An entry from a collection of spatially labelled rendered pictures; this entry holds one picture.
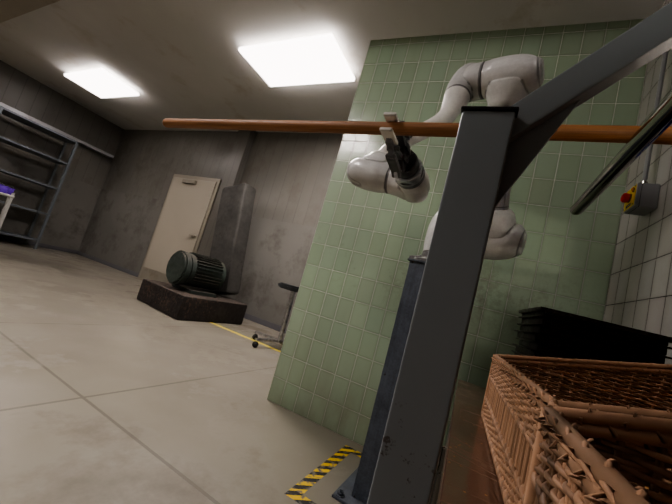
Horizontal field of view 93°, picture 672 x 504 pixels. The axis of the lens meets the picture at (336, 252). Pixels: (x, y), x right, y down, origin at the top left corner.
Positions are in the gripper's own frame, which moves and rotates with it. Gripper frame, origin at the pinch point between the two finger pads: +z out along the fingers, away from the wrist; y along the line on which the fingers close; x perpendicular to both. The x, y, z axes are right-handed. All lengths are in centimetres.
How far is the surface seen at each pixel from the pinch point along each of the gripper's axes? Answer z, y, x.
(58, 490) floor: 0, 118, 72
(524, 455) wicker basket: 21, 53, -35
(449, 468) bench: 14, 60, -27
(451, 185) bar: 42, 30, -23
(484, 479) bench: 13, 60, -32
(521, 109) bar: 41, 22, -26
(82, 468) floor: -9, 118, 77
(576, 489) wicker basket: 44, 47, -33
